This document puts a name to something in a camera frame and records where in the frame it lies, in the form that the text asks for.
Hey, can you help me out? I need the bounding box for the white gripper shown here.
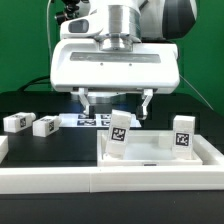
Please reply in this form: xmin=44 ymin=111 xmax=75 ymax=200
xmin=50 ymin=16 xmax=180 ymax=120

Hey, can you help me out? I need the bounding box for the white square table top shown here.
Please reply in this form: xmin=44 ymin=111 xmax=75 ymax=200
xmin=97 ymin=130 xmax=203 ymax=166

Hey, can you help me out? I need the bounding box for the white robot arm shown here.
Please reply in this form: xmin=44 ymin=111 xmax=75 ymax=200
xmin=50 ymin=0 xmax=197 ymax=120

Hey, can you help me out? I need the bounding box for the white marker base plate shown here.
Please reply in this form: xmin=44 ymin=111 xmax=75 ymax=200
xmin=59 ymin=113 xmax=141 ymax=128

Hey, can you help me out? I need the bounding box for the white front fence rail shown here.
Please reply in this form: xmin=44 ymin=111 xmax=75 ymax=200
xmin=0 ymin=165 xmax=224 ymax=194

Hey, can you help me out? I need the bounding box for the white fence rail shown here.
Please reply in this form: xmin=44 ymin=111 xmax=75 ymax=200
xmin=0 ymin=136 xmax=9 ymax=163
xmin=193 ymin=135 xmax=224 ymax=166
xmin=0 ymin=165 xmax=224 ymax=194

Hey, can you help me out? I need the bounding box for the black cable bundle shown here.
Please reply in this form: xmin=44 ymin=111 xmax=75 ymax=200
xmin=17 ymin=75 xmax=53 ymax=92

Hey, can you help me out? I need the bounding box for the grey cable right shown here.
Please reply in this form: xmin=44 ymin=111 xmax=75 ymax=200
xmin=179 ymin=73 xmax=215 ymax=111

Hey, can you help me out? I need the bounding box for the white right fence rail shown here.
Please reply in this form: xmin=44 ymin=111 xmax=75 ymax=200
xmin=193 ymin=135 xmax=224 ymax=166

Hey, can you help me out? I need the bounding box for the thin white cable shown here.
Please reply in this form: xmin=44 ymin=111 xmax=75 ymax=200
xmin=46 ymin=0 xmax=56 ymax=68

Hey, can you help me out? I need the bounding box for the white left fence rail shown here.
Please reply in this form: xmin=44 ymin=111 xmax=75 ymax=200
xmin=0 ymin=136 xmax=9 ymax=163

